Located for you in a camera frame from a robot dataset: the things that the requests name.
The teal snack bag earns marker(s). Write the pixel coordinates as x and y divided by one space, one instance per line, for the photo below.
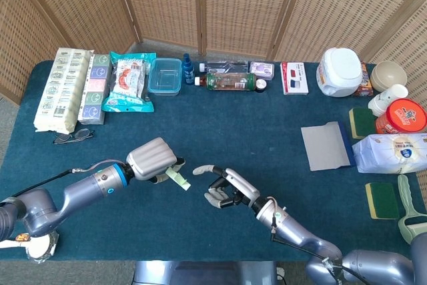
128 81

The blue spray bottle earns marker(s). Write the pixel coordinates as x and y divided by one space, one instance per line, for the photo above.
189 71

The orange lid canister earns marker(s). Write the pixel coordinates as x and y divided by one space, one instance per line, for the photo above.
402 116

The orange printed box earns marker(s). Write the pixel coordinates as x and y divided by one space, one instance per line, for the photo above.
366 84

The pale green lint roller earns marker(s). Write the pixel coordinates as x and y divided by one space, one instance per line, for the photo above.
407 198

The blue carpet table cover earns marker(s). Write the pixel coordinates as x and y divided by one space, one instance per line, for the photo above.
213 125

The stacked colourful small boxes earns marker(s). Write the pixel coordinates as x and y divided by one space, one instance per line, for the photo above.
95 88

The clear container blue rim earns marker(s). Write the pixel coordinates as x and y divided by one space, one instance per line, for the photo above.
164 78

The white plastic jug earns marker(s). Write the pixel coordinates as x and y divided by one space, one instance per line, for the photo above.
338 71

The white paper cup stack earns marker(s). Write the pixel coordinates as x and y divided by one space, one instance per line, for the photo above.
387 98

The cream tissue multipack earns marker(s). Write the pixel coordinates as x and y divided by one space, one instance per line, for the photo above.
60 91

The beige bowl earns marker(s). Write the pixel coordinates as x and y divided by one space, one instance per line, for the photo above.
388 74

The small black jar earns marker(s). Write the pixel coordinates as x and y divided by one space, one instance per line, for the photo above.
261 85

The foil wrapped white cup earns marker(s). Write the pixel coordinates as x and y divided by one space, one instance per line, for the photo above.
40 246

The black eyeglasses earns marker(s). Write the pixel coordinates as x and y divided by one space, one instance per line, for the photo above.
73 136

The grey robot torso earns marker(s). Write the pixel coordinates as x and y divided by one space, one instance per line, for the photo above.
207 273

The purple flat box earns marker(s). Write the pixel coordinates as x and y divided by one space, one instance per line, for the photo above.
262 70

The white red glasses box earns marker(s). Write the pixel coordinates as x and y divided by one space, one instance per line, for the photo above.
294 78

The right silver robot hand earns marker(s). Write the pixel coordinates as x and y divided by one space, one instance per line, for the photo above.
241 185

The white wet wipes pack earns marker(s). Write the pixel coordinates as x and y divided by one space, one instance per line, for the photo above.
390 155

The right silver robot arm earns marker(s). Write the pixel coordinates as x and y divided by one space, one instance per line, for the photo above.
300 233

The green label tea bottle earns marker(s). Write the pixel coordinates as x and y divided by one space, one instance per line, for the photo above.
230 81

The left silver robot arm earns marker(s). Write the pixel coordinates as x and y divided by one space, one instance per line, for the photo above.
83 191

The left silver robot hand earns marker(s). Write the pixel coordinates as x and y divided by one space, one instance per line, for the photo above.
150 158

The green yellow sponge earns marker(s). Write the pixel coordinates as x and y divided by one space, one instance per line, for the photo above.
363 123
383 201

